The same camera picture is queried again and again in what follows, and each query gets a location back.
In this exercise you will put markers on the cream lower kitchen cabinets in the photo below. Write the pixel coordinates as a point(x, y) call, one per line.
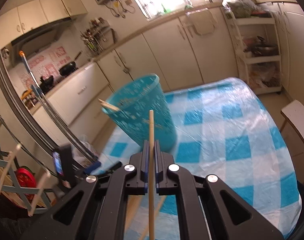
point(185, 51)

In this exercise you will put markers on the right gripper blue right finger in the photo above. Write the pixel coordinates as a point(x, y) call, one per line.
point(159, 168)

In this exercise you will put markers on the teal perforated plastic basket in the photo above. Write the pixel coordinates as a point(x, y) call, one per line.
point(134, 101)

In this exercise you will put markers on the black range hood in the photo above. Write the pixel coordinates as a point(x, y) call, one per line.
point(36, 40)

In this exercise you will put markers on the wall utensil rack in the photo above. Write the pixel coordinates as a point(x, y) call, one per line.
point(98, 37)

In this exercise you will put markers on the blue white checkered tablecloth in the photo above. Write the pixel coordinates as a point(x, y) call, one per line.
point(224, 129)

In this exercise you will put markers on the wooden folding drying rack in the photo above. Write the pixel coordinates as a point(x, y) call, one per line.
point(34, 200)

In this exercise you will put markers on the black wok pan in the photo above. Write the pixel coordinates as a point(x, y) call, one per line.
point(70, 67)

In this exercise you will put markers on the broom with blue handle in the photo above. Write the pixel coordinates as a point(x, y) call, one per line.
point(55, 117)

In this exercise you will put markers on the white storage shelf rack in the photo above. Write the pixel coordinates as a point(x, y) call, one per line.
point(257, 49)

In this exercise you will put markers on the black pot on stove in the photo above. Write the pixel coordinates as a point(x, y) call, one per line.
point(46, 84)

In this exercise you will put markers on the wooden chopstick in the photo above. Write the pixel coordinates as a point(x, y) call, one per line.
point(108, 105)
point(150, 229)
point(151, 153)
point(132, 207)

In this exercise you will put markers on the smartphone on stand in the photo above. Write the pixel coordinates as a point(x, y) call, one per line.
point(62, 157)

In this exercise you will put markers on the red round object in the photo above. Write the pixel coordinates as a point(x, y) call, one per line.
point(25, 177)

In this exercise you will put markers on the wooden chair seat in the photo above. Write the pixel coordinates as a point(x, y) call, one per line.
point(292, 131)

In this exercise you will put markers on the cream upper wall cabinets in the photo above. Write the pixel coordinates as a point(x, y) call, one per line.
point(31, 15)

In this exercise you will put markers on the plastic bag on shelf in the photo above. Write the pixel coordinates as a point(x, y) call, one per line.
point(241, 8)

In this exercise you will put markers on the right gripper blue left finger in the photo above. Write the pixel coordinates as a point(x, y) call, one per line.
point(144, 172)

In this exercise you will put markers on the wooden chopstick in basket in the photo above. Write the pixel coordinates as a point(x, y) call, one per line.
point(108, 105)

